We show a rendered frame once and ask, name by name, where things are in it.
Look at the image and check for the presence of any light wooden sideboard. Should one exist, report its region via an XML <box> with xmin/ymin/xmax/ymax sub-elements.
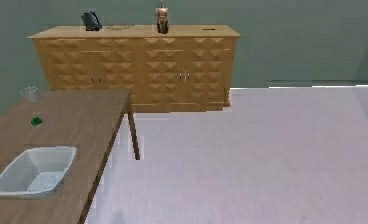
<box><xmin>27</xmin><ymin>24</ymin><xmax>242</xmax><ymax>114</ymax></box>

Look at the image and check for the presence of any flat tan plate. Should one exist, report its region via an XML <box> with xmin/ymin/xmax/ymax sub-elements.
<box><xmin>106</xmin><ymin>24</ymin><xmax>136</xmax><ymax>32</ymax></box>

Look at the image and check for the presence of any dark wooden table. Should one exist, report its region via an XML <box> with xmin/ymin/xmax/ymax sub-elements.
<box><xmin>0</xmin><ymin>88</ymin><xmax>142</xmax><ymax>224</ymax></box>

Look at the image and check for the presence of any black kettle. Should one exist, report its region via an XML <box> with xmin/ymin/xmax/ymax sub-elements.
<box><xmin>80</xmin><ymin>10</ymin><xmax>104</xmax><ymax>32</ymax></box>

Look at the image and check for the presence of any clear glass cup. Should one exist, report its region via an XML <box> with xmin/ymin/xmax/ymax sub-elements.
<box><xmin>19</xmin><ymin>85</ymin><xmax>41</xmax><ymax>104</ymax></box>

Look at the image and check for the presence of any grey rectangular dish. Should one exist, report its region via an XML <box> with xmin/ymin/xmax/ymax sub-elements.
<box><xmin>0</xmin><ymin>145</ymin><xmax>78</xmax><ymax>198</ymax></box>

